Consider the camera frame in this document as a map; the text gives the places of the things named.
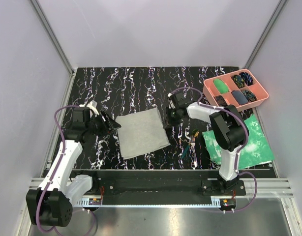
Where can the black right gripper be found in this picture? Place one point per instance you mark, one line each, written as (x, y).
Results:
(166, 125)

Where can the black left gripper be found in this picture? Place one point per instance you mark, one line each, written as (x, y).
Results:
(112, 124)

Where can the grey cloth napkin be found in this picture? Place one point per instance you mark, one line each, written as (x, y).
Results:
(141, 133)

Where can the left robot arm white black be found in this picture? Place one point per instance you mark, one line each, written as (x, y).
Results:
(51, 203)

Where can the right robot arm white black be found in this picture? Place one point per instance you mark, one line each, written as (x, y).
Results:
(228, 127)

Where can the black marbled table mat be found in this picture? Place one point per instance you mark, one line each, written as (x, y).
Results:
(125, 90)

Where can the silver fork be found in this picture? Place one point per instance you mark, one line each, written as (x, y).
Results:
(194, 150)

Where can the dark brown patterned sock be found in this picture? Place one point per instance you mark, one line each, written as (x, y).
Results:
(220, 101)

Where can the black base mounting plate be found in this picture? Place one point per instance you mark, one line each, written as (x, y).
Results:
(135, 198)

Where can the green rolled sock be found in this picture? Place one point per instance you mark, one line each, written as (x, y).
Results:
(220, 86)

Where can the grey blue rolled sock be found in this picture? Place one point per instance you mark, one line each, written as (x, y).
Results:
(239, 97)

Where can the pink divided tray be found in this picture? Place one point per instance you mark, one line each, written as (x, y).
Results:
(239, 88)

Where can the yellow blue patterned sock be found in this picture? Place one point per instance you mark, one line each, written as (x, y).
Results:
(238, 80)

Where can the blue green patterned sock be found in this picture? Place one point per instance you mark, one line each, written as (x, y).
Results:
(250, 96)

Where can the green white tie-dye cloth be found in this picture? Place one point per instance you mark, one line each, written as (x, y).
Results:
(256, 152)

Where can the dark blue patterned sock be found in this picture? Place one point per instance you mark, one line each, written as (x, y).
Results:
(248, 79)

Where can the aluminium frame post left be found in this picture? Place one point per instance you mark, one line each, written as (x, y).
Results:
(49, 31)

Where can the aluminium frame post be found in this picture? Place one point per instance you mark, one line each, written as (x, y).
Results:
(49, 31)
(265, 33)

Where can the aluminium front rail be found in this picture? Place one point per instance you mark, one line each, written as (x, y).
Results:
(262, 187)

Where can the aluminium frame post right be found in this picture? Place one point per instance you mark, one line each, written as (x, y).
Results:
(265, 33)

